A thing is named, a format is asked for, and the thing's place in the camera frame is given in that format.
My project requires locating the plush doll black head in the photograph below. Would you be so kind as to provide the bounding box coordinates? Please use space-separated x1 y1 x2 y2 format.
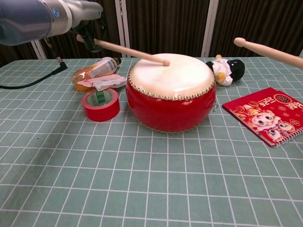
205 54 246 86

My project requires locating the pink wet wipes packet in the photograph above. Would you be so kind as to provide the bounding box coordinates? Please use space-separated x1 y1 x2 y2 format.
77 73 127 91

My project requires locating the orange drink bottle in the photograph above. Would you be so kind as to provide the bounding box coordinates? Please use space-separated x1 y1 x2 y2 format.
72 56 122 91

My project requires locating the white partition post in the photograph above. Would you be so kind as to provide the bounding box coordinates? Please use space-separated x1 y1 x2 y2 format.
115 0 131 58
201 0 220 57
30 40 47 60

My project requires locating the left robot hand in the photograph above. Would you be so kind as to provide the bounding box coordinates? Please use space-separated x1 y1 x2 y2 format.
67 0 106 53

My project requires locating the wooden drumstick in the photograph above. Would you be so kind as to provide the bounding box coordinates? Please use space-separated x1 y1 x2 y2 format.
233 37 303 69
76 35 170 66

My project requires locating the red tape roll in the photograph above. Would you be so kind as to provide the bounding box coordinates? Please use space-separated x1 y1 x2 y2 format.
81 88 121 122

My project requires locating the green grid cutting mat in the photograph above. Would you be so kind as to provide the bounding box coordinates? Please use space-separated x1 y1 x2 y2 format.
0 56 303 227

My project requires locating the black cable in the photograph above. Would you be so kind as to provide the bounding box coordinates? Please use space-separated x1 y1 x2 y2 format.
0 37 69 89

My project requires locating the red spiral calendar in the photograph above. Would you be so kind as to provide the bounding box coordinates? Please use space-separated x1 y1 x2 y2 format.
222 87 303 148

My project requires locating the red drum white skin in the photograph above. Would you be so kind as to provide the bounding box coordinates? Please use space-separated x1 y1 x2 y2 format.
125 53 216 133

